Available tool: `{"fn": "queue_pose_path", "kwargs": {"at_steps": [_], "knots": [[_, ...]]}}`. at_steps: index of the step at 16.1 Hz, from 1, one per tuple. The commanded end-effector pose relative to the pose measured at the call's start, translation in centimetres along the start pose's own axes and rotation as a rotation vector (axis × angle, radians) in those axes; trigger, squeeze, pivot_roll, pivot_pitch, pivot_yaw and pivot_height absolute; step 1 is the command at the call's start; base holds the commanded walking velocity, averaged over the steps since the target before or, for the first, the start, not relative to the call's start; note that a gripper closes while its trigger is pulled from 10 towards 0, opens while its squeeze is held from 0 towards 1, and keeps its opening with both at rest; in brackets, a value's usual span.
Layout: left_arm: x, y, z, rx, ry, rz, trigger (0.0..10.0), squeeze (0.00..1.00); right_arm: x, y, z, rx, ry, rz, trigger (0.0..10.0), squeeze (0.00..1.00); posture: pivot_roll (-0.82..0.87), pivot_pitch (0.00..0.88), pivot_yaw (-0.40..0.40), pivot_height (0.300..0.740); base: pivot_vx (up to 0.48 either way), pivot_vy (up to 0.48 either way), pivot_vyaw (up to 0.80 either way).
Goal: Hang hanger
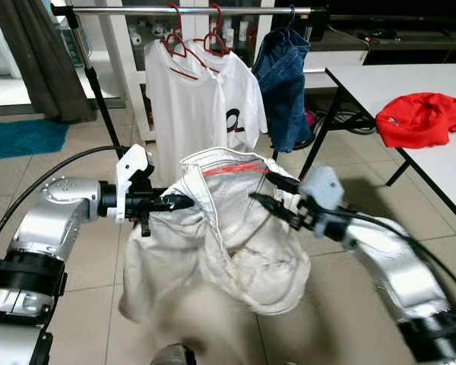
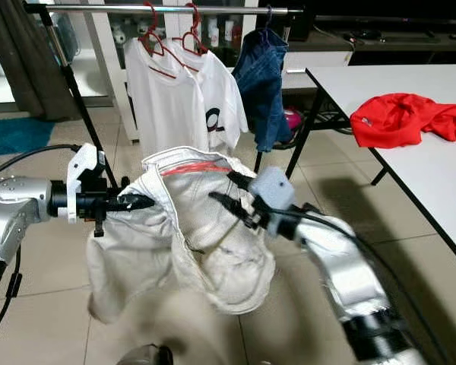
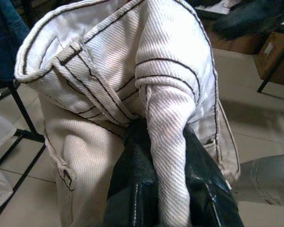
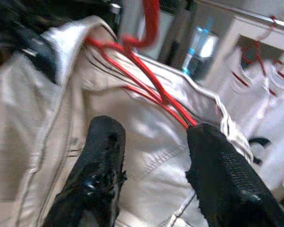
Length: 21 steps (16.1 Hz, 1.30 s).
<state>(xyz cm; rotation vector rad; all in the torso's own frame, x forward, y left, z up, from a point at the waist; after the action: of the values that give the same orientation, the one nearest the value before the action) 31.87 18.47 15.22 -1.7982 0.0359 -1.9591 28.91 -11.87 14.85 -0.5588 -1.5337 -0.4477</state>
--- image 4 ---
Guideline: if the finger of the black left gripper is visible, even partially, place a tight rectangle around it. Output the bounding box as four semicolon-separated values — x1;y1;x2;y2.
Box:
21;30;60;83

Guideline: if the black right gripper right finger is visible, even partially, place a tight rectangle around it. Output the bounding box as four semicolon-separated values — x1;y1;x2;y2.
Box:
185;122;284;227

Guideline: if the off-white seamed garment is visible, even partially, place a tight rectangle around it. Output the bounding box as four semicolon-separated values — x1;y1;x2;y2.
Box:
0;15;255;227

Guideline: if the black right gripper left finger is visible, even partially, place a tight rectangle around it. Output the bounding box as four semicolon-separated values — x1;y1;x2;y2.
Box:
43;115;127;227

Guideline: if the metal clothes rack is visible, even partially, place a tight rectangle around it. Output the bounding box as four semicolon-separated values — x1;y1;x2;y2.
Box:
196;0;284;28

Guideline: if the clear bottle blue cap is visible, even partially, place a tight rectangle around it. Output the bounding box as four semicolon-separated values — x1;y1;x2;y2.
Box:
182;16;218;76

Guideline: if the white T-shirt dark print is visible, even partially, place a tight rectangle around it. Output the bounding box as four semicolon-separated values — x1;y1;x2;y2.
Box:
204;42;284;197

